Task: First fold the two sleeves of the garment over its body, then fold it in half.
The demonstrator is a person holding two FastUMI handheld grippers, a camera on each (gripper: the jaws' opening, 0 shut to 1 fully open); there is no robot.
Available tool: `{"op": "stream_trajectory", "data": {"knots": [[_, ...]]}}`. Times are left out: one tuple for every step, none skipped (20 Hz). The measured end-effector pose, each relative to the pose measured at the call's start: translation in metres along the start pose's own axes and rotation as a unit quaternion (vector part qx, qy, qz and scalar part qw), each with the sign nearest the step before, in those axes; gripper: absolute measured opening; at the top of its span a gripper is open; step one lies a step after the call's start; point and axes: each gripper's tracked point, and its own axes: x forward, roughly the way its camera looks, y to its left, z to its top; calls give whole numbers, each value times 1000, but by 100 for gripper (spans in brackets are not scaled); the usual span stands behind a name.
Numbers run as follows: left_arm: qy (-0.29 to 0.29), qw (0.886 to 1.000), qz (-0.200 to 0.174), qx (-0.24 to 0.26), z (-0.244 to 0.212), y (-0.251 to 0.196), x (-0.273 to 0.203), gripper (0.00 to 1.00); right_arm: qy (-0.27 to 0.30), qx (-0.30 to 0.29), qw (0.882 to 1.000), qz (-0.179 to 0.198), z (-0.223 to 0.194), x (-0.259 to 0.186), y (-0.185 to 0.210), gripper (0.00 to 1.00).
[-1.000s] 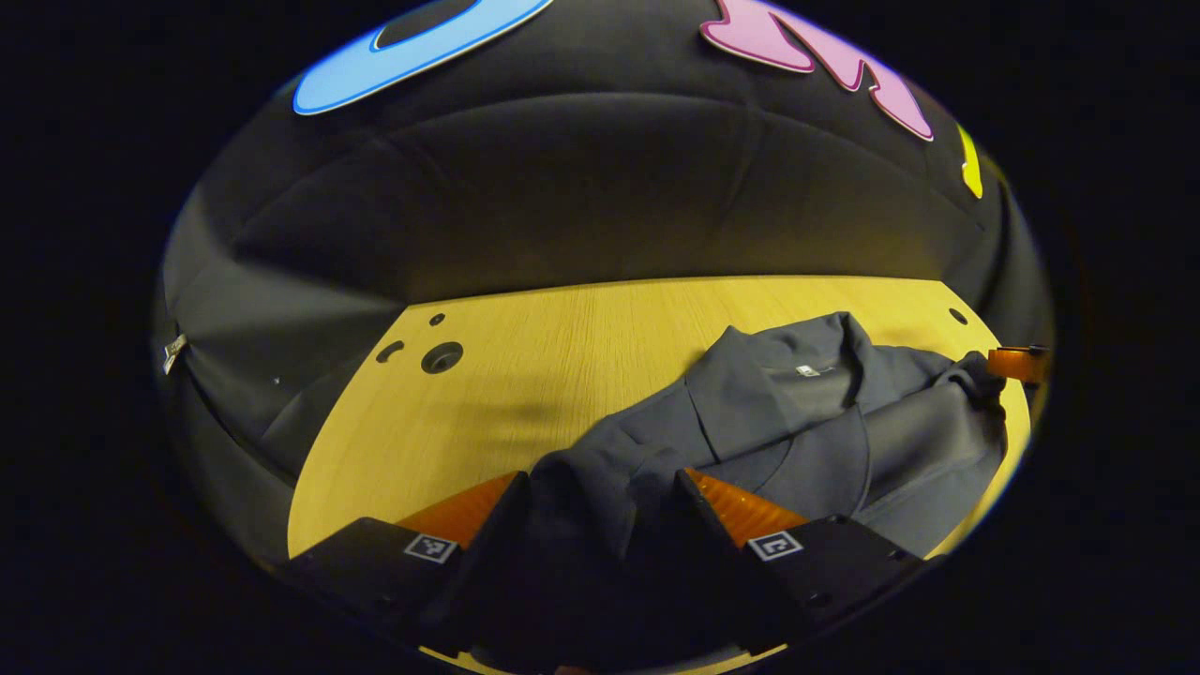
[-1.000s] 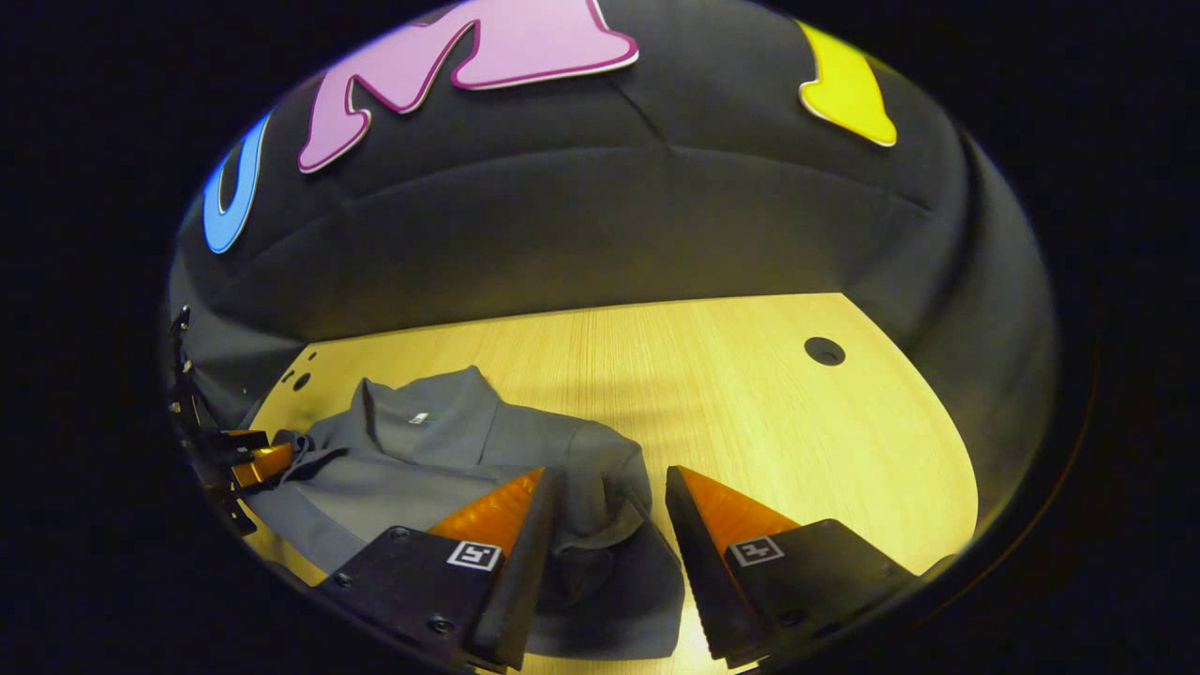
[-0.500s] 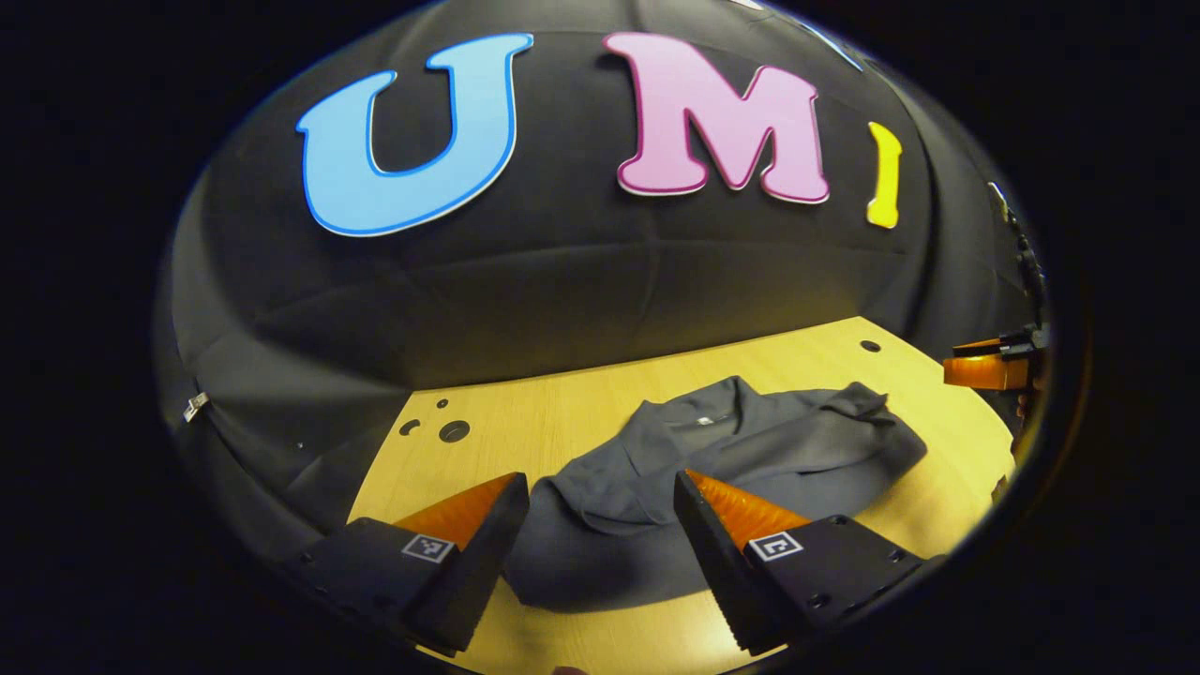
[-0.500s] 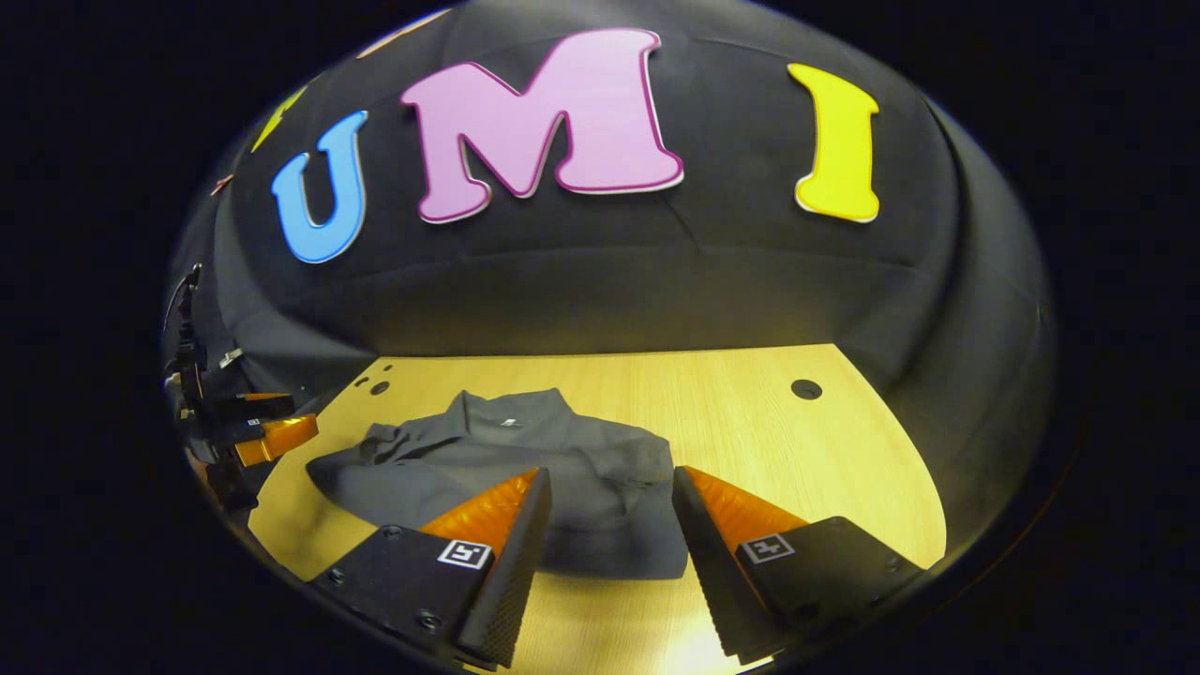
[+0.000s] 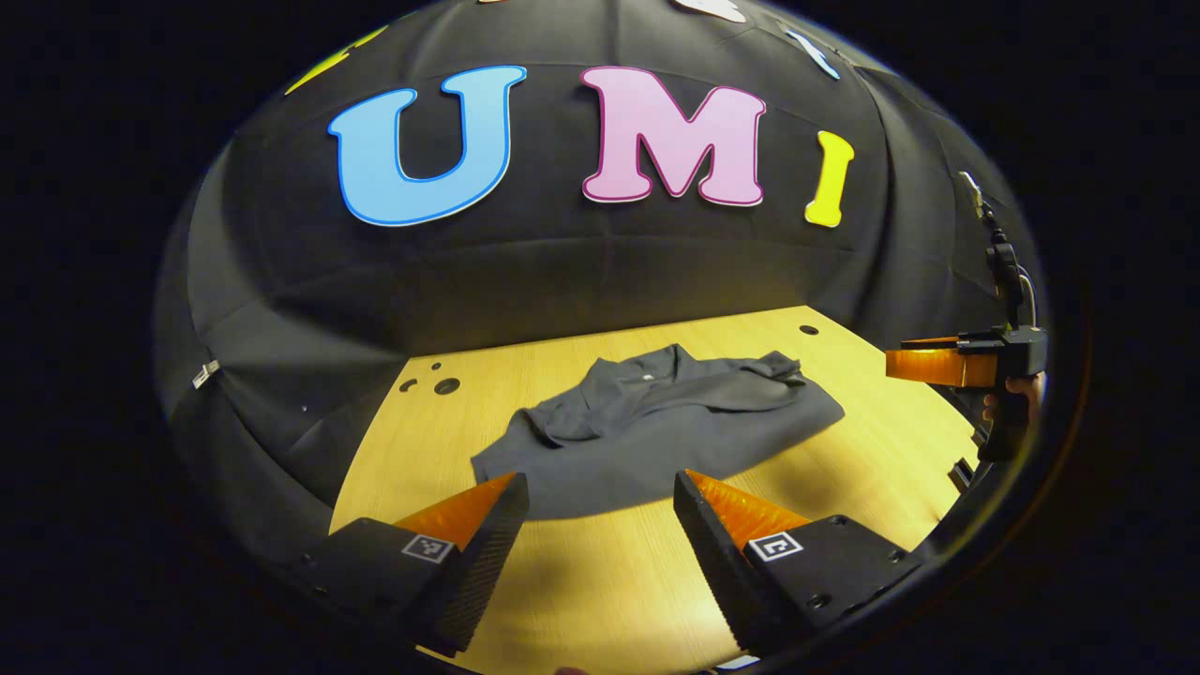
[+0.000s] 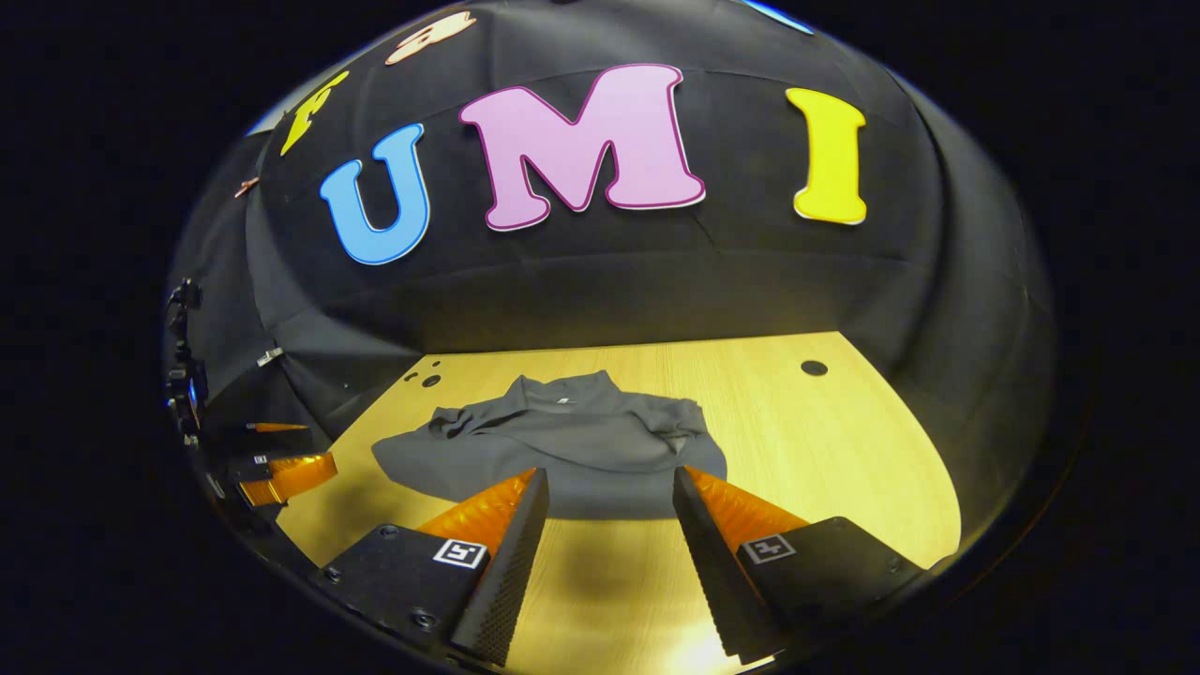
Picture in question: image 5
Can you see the grey table bracket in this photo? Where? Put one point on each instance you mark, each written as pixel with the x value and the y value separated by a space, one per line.
pixel 961 472

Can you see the black backdrop cloth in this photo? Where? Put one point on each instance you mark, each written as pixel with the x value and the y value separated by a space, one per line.
pixel 562 272

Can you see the grey shirt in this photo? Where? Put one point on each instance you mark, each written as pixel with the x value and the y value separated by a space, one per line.
pixel 656 431

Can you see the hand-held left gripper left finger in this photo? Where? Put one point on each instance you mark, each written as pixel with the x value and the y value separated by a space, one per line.
pixel 478 581

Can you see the silver cloth clip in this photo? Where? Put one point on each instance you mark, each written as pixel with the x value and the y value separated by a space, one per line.
pixel 205 373

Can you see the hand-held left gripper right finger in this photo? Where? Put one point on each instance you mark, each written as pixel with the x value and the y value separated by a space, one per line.
pixel 722 581

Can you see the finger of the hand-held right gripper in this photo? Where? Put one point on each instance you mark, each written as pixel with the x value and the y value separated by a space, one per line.
pixel 928 343
pixel 937 366

